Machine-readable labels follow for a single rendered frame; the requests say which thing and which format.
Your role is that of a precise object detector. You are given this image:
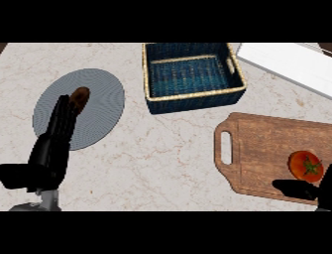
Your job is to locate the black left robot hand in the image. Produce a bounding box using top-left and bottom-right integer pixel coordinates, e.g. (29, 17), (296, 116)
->
(0, 94), (81, 193)

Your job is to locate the red tomato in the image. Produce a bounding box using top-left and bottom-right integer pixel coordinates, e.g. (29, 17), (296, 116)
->
(286, 150), (324, 184)

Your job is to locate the brown wooden cutting board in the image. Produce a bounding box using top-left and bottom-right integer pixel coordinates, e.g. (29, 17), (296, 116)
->
(214, 111), (332, 206)

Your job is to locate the blue wicker basket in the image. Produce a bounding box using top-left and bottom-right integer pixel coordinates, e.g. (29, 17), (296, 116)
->
(140, 43), (249, 115)

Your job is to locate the grey round placemat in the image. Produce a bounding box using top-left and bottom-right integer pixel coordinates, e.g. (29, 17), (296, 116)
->
(31, 67), (125, 152)

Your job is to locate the brown oval food item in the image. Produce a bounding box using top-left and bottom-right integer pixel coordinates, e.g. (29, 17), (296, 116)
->
(69, 86), (91, 115)

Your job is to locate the white rectangular appliance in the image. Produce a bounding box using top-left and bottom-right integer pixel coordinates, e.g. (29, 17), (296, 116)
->
(234, 43), (332, 121)

